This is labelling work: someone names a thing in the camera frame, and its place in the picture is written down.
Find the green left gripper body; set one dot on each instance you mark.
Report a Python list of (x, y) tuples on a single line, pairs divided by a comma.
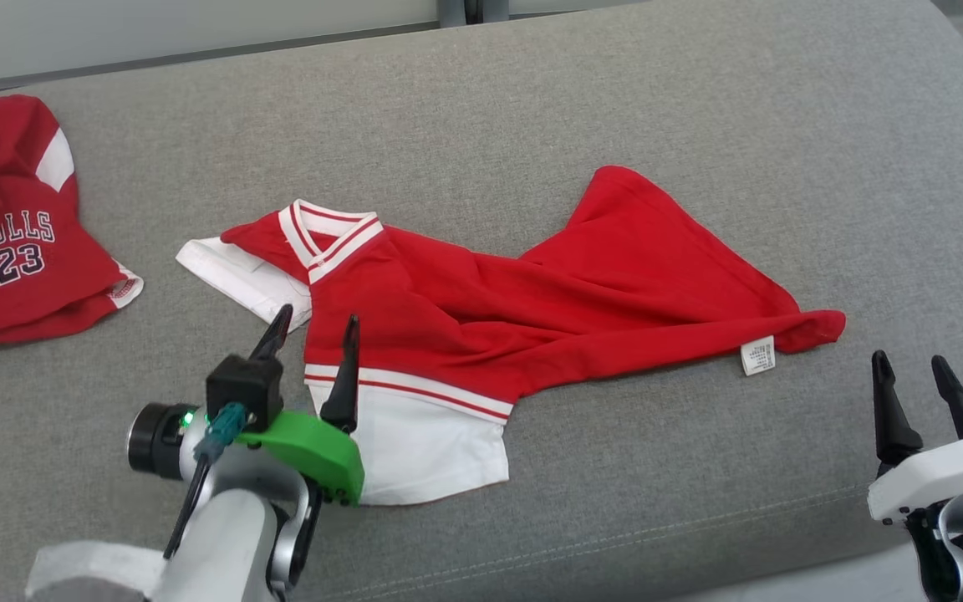
[(314, 451)]

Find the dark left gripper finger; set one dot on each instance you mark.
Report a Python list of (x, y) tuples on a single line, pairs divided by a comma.
[(274, 339), (346, 393)]

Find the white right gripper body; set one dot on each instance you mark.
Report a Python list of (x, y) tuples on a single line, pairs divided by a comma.
[(950, 472)]

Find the red number 23 jersey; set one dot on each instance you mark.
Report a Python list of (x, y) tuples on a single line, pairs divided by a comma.
[(532, 309)]

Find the red Bulls 23 shorts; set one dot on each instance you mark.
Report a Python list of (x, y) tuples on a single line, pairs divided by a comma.
[(22, 209)]

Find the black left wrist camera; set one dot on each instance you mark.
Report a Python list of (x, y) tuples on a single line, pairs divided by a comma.
[(243, 389)]

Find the grey metal frame post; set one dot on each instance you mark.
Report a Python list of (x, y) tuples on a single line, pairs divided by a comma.
[(473, 10)]

